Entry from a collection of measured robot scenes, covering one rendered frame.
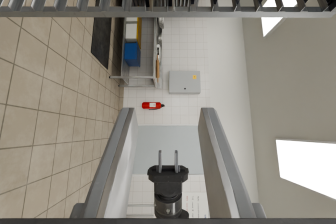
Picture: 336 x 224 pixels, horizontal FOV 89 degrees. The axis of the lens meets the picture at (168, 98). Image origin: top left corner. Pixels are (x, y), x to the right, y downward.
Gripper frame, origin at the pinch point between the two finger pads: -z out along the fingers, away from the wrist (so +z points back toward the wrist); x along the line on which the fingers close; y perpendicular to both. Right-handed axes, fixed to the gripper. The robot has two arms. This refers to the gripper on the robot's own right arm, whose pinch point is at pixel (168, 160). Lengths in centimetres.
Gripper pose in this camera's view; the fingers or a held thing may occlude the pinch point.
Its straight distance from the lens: 55.5
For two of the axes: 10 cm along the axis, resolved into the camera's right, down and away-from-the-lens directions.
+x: 10.0, 0.0, 0.0
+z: 0.0, 9.9, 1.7
